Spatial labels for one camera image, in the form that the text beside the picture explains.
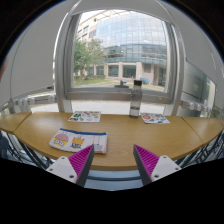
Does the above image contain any left sticker sheet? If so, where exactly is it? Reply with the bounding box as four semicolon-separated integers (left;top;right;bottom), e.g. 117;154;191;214
69;111;101;122

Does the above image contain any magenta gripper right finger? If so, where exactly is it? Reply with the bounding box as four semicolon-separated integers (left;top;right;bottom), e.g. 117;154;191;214
133;145;181;185

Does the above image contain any clear water bottle black cap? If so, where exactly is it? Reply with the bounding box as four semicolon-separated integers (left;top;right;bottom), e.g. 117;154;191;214
129;80;142;119

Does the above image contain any right sticker sheet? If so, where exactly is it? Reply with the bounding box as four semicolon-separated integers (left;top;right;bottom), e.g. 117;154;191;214
141;113;169;124

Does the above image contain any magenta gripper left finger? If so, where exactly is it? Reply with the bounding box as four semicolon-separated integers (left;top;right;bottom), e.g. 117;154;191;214
47;145;94;187

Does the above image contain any grey window frame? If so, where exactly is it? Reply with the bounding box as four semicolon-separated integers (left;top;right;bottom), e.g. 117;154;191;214
55;0;183;115

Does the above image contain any white roller blind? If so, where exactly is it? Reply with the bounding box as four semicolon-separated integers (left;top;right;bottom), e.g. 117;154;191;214
11;3;70;98

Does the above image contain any sticker sheet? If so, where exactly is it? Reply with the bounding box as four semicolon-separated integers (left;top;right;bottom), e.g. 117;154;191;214
69;111;101;122
141;113;169;124

